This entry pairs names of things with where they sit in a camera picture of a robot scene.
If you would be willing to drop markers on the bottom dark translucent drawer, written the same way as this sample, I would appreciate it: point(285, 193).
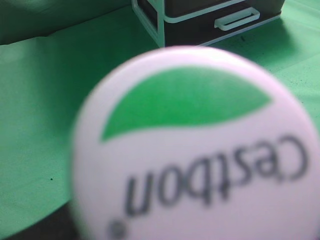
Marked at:
point(190, 30)

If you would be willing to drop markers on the dark translucent drawer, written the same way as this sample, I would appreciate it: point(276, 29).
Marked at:
point(190, 30)
point(177, 8)

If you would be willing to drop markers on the middle dark translucent drawer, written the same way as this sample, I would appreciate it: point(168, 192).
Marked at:
point(177, 8)

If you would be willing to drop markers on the green cloth backdrop and cover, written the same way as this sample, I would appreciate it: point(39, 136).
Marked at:
point(52, 53)

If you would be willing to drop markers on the white plastic drawer cabinet frame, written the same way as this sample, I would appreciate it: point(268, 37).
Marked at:
point(160, 27)

